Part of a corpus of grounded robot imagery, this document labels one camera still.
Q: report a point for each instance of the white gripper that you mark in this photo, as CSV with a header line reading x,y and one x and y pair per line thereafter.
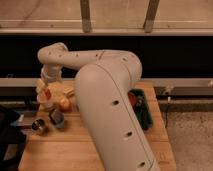
x,y
50,74

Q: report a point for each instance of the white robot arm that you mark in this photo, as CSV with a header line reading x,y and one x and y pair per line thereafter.
x,y
101,89

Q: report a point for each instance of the white paper cup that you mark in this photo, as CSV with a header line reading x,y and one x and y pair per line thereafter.
x,y
45,101

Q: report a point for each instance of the small metal cup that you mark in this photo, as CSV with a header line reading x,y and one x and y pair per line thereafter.
x,y
38,126

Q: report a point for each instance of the wooden utensil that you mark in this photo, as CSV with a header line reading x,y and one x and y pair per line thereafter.
x,y
69,92

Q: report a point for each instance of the yellow apple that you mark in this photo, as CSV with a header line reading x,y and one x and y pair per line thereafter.
x,y
65,105

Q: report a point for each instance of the black bag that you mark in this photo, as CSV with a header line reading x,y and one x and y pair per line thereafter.
x,y
12,140

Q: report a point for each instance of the red bowl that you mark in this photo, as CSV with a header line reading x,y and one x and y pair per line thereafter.
x,y
132,99

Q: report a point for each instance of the green plastic tray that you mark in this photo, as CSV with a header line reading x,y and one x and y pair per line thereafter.
x,y
141,109

